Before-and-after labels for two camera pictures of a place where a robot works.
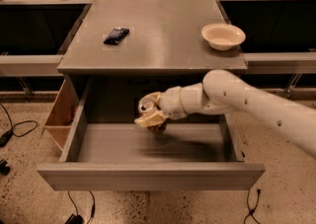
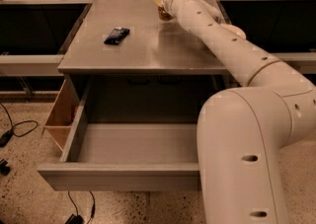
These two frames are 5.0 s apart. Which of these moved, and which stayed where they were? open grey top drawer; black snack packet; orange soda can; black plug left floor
Moved: orange soda can
Stayed: black plug left floor; black snack packet; open grey top drawer
